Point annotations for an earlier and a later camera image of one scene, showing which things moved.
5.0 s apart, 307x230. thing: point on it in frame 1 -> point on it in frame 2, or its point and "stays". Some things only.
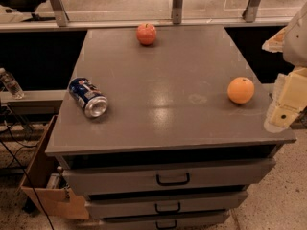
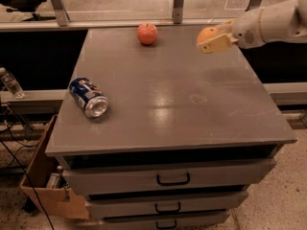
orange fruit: (241, 90) -> (206, 34)
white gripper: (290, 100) -> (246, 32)
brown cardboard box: (44, 185) stays
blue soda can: (87, 97) stays
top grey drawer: (168, 177) stays
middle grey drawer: (105, 209) stays
